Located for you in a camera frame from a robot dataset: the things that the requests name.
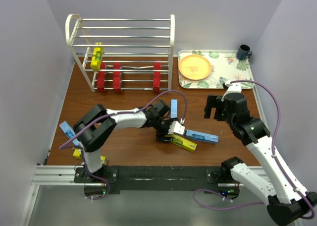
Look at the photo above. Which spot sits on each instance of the dark blue mug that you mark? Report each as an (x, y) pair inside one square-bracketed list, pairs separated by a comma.
[(244, 52)]

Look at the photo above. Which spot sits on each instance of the blue toothpaste box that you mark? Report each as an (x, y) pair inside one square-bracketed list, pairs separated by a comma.
[(174, 108), (69, 132), (201, 136)]

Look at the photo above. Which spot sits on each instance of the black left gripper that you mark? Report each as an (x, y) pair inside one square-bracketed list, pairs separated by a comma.
[(160, 137)]

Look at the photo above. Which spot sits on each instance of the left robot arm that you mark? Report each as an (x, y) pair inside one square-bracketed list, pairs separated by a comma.
[(95, 127)]

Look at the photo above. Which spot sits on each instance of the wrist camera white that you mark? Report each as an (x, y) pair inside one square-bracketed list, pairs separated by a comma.
[(231, 88), (176, 128)]

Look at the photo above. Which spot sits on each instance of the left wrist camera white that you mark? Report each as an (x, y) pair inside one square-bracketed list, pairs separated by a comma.
[(176, 128)]

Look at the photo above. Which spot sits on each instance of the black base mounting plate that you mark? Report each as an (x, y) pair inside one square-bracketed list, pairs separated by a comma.
[(163, 178)]

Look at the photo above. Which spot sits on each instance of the floral serving tray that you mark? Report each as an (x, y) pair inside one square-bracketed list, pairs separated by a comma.
[(224, 66)]

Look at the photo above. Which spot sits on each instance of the red toothpaste box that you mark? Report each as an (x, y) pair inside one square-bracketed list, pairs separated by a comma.
[(156, 77), (101, 78), (116, 84)]

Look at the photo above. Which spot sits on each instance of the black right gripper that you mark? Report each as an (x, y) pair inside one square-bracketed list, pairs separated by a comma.
[(212, 102)]

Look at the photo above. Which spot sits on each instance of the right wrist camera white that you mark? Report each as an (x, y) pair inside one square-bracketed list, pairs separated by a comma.
[(231, 88)]

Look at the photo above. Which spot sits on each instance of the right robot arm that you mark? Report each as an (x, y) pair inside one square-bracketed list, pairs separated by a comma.
[(286, 199)]

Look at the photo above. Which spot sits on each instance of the yellow toothpaste box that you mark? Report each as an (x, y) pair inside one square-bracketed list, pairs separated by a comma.
[(182, 142), (97, 57), (77, 154)]

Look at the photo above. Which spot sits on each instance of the orange plate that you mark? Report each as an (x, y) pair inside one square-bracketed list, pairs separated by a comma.
[(195, 67)]

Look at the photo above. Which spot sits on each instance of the aluminium rail frame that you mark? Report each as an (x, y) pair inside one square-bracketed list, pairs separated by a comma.
[(55, 200)]

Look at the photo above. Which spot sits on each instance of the white metal shelf rack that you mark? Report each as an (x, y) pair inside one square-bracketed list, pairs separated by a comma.
[(136, 43)]

